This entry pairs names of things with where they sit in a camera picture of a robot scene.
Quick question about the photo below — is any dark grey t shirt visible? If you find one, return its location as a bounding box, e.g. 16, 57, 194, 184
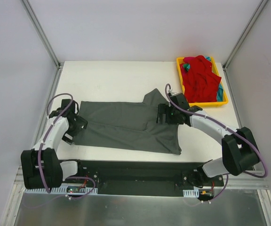
73, 89, 182, 155

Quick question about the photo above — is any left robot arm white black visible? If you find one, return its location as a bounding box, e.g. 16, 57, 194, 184
21, 99, 88, 190

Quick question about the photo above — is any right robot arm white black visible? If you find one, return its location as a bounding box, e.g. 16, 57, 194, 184
157, 93, 261, 186

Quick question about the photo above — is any red t shirt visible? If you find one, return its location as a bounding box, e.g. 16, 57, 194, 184
182, 55, 222, 104

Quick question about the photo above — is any teal t shirt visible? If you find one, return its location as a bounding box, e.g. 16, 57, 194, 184
182, 56, 224, 102

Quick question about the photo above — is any magenta t shirt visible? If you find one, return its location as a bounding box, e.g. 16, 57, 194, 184
183, 56, 195, 64

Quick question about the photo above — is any left aluminium frame post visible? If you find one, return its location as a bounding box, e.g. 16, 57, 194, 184
20, 0, 61, 69

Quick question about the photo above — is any aluminium frame post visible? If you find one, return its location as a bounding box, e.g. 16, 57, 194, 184
223, 0, 270, 71
20, 0, 61, 69

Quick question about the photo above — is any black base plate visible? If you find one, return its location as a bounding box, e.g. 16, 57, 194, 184
65, 160, 223, 197

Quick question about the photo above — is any left white cable duct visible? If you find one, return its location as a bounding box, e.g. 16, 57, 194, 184
25, 186, 98, 195

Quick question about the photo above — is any white cable duct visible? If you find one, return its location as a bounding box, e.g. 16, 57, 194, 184
183, 188, 199, 198
25, 186, 98, 195

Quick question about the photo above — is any right white cable duct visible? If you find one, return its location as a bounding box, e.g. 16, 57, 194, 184
183, 188, 199, 198

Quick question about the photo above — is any front aluminium rail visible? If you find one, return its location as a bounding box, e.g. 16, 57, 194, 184
14, 166, 270, 190

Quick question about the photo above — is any right aluminium frame post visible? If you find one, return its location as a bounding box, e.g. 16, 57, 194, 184
223, 0, 270, 71

